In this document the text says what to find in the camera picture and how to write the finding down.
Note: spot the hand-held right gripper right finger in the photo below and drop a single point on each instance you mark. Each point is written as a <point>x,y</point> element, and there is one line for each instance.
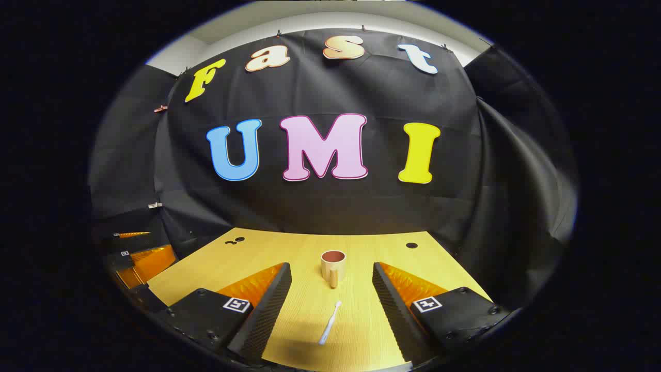
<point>395,310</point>

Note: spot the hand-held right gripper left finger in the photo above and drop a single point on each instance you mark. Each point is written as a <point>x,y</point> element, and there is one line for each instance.
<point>266,310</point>

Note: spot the light blue toothbrush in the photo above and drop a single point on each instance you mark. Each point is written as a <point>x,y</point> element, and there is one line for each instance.
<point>330,323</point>

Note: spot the black backdrop cloth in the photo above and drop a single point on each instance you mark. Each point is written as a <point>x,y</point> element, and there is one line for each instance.
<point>335,206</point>

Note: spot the wooden desktop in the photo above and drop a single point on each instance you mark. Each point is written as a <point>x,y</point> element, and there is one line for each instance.
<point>356,320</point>

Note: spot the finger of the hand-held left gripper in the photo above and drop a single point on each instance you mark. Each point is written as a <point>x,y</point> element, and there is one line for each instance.
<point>131,235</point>
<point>150,263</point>

